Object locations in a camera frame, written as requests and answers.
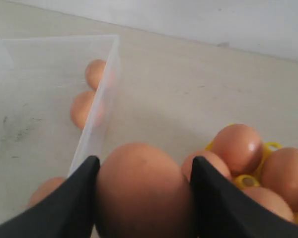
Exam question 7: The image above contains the yellow plastic egg tray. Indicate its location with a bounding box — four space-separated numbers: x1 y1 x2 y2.
204 140 298 225

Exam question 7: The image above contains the clear plastic tray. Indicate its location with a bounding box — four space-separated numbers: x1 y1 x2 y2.
0 35 121 224

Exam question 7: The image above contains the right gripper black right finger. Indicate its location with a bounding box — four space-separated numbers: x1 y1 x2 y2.
190 156 298 238

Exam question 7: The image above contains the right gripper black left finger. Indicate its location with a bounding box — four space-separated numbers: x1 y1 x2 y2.
0 156 100 238

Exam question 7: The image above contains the brown egg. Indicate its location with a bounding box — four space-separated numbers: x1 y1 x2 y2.
211 124 263 176
242 186 295 223
95 142 197 238
85 59 107 91
25 177 66 210
70 90 105 130
181 150 232 181
260 147 298 212

